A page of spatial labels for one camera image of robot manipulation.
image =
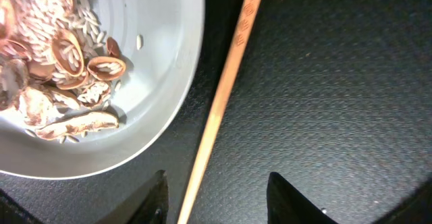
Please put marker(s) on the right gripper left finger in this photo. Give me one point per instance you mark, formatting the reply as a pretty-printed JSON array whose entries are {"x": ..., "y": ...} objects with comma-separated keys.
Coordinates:
[{"x": 149, "y": 204}]

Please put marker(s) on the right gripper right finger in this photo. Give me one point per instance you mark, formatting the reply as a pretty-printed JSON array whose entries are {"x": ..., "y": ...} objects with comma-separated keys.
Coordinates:
[{"x": 286, "y": 205}]

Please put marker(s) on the round black serving tray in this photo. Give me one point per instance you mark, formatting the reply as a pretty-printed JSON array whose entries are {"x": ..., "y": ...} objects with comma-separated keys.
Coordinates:
[{"x": 334, "y": 95}]

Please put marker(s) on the pile of food scraps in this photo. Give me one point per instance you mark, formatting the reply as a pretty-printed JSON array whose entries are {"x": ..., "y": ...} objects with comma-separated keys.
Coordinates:
[{"x": 59, "y": 68}]

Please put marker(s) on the grey round plate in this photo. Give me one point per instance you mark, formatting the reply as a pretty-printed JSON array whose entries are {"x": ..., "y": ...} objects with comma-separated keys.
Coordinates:
[{"x": 160, "y": 41}]

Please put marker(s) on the wooden chopstick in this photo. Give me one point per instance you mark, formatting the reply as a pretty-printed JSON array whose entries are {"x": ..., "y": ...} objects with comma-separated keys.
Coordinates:
[{"x": 233, "y": 60}]

